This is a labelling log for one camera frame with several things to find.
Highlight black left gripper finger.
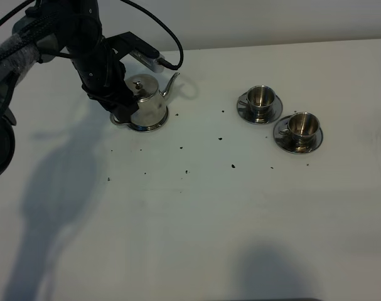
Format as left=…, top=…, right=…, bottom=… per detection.
left=111, top=95, right=139, bottom=123

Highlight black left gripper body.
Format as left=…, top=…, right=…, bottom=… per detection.
left=67, top=18, right=131, bottom=108

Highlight stainless steel teapot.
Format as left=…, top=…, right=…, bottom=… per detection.
left=110, top=72, right=180, bottom=127

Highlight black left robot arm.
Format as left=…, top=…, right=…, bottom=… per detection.
left=0, top=1, right=139, bottom=175

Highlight steel teapot saucer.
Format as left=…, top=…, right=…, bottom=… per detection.
left=127, top=108, right=169, bottom=132

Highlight steel saucer far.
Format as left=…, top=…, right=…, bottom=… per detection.
left=237, top=93, right=283, bottom=124

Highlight steel teacup far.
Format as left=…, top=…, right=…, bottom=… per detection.
left=237, top=85, right=277, bottom=114

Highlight steel teacup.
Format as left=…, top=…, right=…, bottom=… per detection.
left=279, top=112, right=320, bottom=140
left=237, top=85, right=277, bottom=114

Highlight steel saucer near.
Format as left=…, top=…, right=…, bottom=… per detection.
left=273, top=115, right=324, bottom=154

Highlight steel teacup near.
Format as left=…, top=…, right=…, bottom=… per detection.
left=279, top=112, right=320, bottom=140

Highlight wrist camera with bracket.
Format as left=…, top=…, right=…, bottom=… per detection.
left=106, top=31, right=164, bottom=73

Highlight black braided arm cables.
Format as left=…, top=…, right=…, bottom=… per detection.
left=0, top=0, right=184, bottom=126

